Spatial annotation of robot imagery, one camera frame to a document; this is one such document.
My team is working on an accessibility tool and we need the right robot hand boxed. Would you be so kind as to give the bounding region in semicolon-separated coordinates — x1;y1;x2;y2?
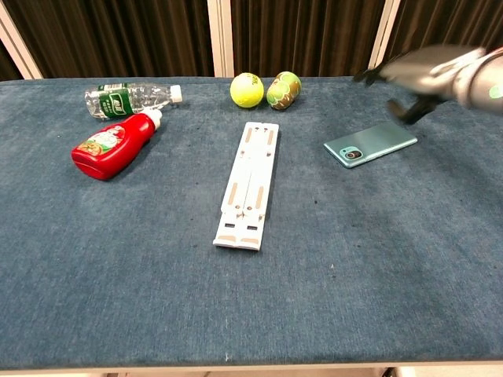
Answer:
353;45;486;126

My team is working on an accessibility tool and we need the teal smartphone with black screen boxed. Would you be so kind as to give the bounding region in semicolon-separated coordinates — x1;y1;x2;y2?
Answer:
323;120;418;170

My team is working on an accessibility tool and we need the black pleated curtain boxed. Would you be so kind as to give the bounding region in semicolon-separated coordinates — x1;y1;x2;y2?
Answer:
229;0;388;78
0;38;24;82
387;0;503;68
2;0;215;79

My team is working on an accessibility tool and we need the green printed paper cup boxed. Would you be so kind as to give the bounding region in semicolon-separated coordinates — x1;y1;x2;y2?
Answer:
266;71;303;111

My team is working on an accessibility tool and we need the yellow tennis ball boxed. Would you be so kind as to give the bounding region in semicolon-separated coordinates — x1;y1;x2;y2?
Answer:
229;71;265;108

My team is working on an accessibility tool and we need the white folding laptop stand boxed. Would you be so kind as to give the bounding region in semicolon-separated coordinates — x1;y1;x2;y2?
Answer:
212;121;281;252

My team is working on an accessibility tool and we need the blue felt table cloth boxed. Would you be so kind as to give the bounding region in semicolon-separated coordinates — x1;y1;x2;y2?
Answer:
0;75;503;369

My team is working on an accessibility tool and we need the clear water bottle green label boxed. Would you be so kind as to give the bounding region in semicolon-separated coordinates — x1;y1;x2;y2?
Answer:
84;82;184;121

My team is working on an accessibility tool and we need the red ketchup squeeze bottle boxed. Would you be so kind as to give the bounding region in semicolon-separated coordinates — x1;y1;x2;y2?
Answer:
71;108;163;181

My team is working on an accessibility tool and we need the white frame post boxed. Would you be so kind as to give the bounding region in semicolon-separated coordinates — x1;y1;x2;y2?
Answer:
368;0;402;70
0;2;43;81
207;0;236;78

